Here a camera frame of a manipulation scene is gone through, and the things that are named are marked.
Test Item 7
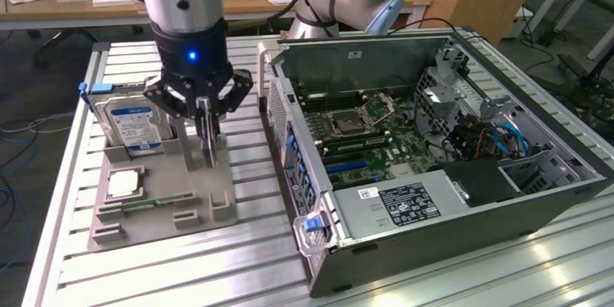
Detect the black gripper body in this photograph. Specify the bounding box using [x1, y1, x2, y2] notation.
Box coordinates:
[152, 18, 236, 101]

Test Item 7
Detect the green GPU with black shroud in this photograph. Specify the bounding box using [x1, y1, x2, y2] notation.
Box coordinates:
[194, 95, 224, 170]

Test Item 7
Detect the hard disk with blue rails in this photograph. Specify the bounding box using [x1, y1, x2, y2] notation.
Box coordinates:
[78, 80, 169, 157]

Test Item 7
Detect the RAM slot with white latches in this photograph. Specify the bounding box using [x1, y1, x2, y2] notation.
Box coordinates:
[296, 86, 360, 99]
[300, 96, 361, 109]

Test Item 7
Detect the CPU socket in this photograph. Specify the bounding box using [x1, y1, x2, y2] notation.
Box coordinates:
[329, 109, 368, 138]

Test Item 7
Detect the silver CPU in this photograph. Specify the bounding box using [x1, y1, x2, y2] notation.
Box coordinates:
[105, 172, 142, 198]

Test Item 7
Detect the metal socket cover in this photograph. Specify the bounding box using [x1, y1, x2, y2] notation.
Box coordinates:
[358, 91, 400, 125]

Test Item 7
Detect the black chair base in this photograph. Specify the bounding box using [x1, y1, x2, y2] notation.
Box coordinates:
[26, 27, 100, 69]

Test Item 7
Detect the green RAM stick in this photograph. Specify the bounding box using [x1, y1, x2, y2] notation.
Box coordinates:
[120, 197, 192, 211]
[318, 137, 390, 151]

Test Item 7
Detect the black expansion slot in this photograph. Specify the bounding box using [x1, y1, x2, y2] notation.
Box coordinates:
[322, 155, 368, 168]

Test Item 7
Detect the blue expansion slot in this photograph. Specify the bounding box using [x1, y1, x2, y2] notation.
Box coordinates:
[326, 160, 370, 175]

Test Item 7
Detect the grey parts rack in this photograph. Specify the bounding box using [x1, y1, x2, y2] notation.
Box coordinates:
[86, 114, 240, 252]

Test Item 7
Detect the green motherboard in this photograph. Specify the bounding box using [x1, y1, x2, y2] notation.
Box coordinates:
[296, 83, 435, 191]

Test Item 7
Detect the silver chipset heatsink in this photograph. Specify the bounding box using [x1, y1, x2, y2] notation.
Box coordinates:
[388, 164, 415, 179]

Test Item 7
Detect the perforated metal disk bay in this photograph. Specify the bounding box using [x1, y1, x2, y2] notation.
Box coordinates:
[412, 65, 481, 142]

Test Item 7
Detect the grey power supply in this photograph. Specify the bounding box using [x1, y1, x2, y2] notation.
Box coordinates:
[332, 172, 469, 242]

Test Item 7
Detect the black open PC case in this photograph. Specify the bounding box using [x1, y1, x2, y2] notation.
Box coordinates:
[256, 26, 605, 299]

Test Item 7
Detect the black floor stand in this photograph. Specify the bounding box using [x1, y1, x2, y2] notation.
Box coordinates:
[555, 29, 614, 94]

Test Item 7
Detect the white floor cable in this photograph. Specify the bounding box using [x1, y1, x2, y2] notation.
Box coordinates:
[0, 112, 77, 134]

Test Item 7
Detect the blue floor cable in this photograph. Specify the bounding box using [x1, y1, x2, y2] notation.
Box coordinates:
[0, 136, 37, 274]

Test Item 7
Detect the black wire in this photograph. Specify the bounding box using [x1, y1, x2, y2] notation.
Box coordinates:
[411, 96, 461, 164]

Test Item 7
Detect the orange red wire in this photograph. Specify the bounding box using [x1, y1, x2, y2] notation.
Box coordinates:
[472, 125, 497, 159]

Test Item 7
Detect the blue wire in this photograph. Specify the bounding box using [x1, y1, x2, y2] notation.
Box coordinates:
[492, 123, 529, 159]

